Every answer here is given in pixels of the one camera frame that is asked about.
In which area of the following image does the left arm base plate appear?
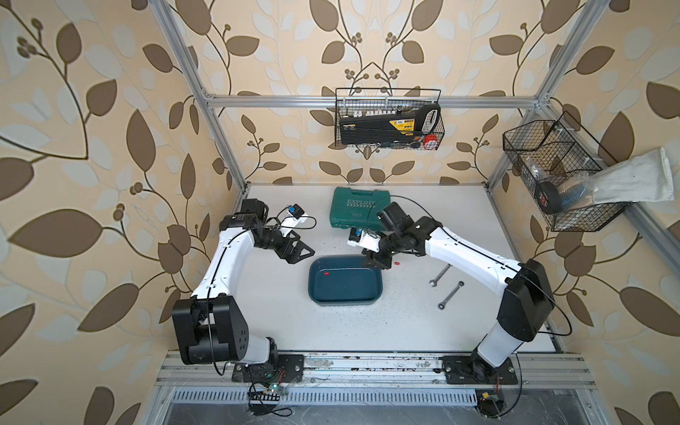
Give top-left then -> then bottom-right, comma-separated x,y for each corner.
231,353 -> 305,384

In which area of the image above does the black wire basket right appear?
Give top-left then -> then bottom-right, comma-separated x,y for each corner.
503,112 -> 632,232

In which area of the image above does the lower silver wrench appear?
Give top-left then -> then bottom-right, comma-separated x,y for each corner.
437,281 -> 465,311

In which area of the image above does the upper silver wrench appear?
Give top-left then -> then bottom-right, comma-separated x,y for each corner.
430,264 -> 451,287

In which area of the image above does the green tool case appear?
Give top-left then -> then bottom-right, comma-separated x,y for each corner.
329,187 -> 391,231

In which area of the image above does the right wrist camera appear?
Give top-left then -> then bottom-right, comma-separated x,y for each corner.
347,228 -> 382,253

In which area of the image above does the black wire basket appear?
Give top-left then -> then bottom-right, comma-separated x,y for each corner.
503,112 -> 632,232
334,87 -> 446,151

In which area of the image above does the black tape measure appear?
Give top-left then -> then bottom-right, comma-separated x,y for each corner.
533,180 -> 563,214

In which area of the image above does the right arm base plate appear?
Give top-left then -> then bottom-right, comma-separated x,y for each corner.
440,355 -> 520,385

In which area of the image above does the red white tape roll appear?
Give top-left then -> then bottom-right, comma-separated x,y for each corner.
421,134 -> 440,151

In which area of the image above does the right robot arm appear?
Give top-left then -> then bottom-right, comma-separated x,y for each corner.
348,202 -> 556,381

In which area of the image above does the black wire basket back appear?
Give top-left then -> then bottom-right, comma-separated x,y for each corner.
334,87 -> 446,151

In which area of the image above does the silver wrench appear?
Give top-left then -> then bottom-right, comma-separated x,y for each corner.
430,264 -> 451,287
437,281 -> 465,311

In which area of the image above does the teal plastic storage box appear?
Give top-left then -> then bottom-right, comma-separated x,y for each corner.
308,255 -> 384,306

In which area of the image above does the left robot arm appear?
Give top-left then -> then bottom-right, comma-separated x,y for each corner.
172,198 -> 315,375

